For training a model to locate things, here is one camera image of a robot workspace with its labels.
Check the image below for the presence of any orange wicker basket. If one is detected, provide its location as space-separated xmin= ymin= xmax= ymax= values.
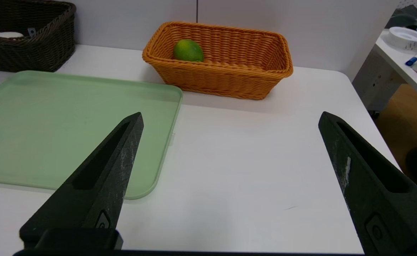
xmin=142 ymin=21 xmax=294 ymax=101

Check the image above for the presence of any dark brown wicker basket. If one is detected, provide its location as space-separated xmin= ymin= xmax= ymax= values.
xmin=0 ymin=0 xmax=77 ymax=73

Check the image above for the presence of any white side table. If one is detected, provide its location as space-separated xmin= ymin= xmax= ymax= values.
xmin=352 ymin=28 xmax=417 ymax=112

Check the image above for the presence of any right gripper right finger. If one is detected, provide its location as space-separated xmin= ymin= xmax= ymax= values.
xmin=318 ymin=111 xmax=417 ymax=255

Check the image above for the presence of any light green plastic tray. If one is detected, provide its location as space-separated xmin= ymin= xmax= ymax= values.
xmin=0 ymin=70 xmax=183 ymax=200

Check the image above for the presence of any white tape roll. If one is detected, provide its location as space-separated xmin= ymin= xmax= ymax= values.
xmin=388 ymin=27 xmax=417 ymax=50

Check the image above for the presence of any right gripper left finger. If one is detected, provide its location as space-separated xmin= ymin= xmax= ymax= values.
xmin=19 ymin=112 xmax=144 ymax=249

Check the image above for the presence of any green lime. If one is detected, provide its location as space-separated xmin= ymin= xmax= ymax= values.
xmin=173 ymin=39 xmax=205 ymax=63

